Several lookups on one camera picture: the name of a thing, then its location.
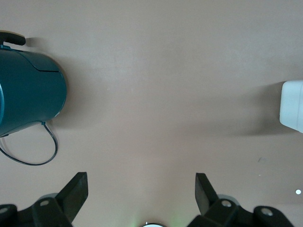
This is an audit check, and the teal pedal bin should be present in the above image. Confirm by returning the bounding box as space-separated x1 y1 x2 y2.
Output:
0 48 67 138

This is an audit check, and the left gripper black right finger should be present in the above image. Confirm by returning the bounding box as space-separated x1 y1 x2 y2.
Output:
189 173 240 227

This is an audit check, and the black bin pedal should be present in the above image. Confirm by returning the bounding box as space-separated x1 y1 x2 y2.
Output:
0 30 26 47

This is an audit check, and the white plastic box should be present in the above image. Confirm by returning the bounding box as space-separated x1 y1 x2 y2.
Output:
279 80 303 133

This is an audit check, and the thin black wire loop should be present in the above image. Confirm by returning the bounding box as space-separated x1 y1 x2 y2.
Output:
0 122 59 166

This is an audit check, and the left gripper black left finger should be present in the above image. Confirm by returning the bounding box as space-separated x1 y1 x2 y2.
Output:
32 172 89 227

